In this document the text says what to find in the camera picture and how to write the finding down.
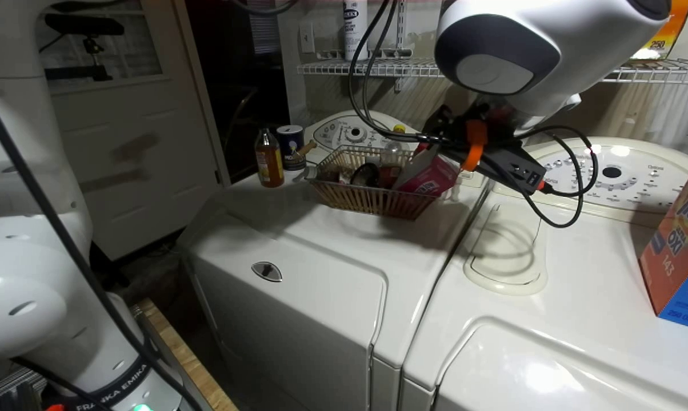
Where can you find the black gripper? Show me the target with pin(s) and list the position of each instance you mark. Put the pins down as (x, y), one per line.
(484, 127)

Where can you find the pink sweetener box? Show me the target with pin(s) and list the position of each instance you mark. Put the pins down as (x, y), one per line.
(431, 179)

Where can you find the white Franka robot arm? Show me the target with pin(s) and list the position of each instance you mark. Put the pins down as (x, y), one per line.
(24, 230)

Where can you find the brown wicker basket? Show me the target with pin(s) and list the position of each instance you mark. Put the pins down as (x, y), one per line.
(374, 201)

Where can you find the orange cardboard box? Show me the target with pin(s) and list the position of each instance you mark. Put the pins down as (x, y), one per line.
(675, 26)

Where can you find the orange Tide detergent box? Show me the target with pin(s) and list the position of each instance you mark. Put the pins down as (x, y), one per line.
(683, 242)

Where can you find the black round can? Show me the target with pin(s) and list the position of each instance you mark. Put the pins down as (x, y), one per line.
(364, 174)

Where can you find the tall white plastic bottle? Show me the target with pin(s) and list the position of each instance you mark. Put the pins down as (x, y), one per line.
(354, 26)

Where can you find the black jar white lid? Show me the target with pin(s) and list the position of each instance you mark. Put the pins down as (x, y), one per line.
(291, 144)

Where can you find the amber glass bottle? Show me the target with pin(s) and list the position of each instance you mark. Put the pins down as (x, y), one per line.
(268, 160)

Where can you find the white washing machine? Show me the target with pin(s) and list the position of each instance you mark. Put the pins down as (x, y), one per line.
(320, 259)

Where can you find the white dryer machine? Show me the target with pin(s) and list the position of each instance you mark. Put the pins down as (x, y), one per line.
(586, 335)

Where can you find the white panel door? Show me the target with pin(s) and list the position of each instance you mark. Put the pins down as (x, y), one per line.
(138, 152)

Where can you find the wooden base board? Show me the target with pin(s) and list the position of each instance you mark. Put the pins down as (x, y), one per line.
(187, 356)

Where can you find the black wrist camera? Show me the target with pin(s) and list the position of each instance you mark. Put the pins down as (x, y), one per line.
(518, 170)

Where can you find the black camera on stand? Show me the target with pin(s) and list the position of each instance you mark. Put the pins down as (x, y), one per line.
(83, 23)

